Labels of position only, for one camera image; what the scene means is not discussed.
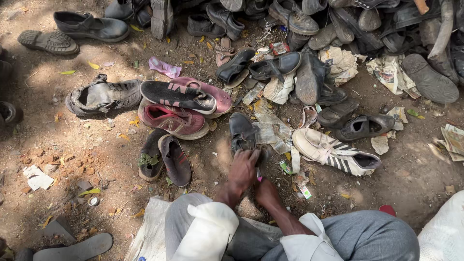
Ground dark grey leather shoe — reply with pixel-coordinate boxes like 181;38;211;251
105;0;152;28

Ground dark slip-on shoe with leaves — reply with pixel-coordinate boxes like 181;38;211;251
138;128;169;182

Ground black shoe with pink straps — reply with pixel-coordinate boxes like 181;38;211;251
140;80;217;115

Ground black worn low shoe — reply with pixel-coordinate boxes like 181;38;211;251
317;80;348;107

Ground person's right hand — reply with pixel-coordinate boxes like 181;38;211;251
254;177;282;209

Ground shiny black loafer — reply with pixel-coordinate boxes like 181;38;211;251
215;47;256;83

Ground maroon sneaker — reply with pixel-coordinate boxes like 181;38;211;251
138;99;210;140

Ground person's left hand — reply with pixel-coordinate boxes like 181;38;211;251
228;148;261;193

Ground torn grey paper piece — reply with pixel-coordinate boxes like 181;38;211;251
370;134;389;156

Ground stack of folded newspapers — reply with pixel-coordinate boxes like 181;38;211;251
436;123;464;162

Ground grey treaded shoe sole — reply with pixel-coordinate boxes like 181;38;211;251
17;30;80;56

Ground red round object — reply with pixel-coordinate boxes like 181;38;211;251
378;204;397;218

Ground dusty dark upturned shoe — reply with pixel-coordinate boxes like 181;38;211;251
295;49;331;106

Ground crumpled pale newspaper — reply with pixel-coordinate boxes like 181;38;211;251
319;46;367;87

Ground person's white shirt sleeves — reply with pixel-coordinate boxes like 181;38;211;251
170;202;344;261

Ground pink-soled sneaker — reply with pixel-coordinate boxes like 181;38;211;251
170;76;233;119

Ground crumpled printed newspaper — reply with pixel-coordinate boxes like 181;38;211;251
366;54;422;99

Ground worn black closed sandal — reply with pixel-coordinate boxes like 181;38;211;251
65;74;143;117

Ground white paper scrap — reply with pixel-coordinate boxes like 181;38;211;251
23;165;55;191

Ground heap of old shoes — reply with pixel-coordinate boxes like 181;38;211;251
217;0;464;86

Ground white filled sack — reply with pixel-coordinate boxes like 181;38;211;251
417;190;464;261

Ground white strip of tape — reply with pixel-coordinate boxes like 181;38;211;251
291;146;301;174

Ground person's grey trousers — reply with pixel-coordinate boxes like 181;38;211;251
164;193;420;261

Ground grey flat slipper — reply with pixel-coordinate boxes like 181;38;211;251
33;232;114;261

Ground black shoe at edge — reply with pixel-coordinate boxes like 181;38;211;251
0;101;24;128

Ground black lace-up dress shoe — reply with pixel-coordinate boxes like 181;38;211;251
206;3;246;41

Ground black ankle boot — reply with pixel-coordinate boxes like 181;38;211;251
53;11;131;43

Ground small black lace shoe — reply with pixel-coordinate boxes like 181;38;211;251
187;14;227;39

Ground white-soled shoe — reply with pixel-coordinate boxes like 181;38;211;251
263;72;295;105

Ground black strap shoe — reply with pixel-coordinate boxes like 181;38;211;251
248;51;302;82

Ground clear crumpled plastic bags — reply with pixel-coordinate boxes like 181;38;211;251
242;82;293;154

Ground dark slip-on shoe red stripe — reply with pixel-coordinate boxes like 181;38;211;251
158;134;192;188

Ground brown strap sandal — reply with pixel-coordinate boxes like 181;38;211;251
215;37;237;68

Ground white woven sack mat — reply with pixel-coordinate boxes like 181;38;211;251
124;196;283;261

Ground upright grey shoe sole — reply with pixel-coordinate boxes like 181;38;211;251
150;0;175;40

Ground small black leather shoe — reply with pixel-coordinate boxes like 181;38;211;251
228;112;269;168

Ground flat black sandal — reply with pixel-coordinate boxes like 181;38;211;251
317;98;360;128

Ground large dark oval shoe sole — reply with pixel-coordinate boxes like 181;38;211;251
401;53;460;104

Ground white black-striped sneaker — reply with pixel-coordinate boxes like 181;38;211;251
292;128;383;177

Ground black buckle school shoe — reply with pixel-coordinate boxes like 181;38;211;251
335;114;396;143

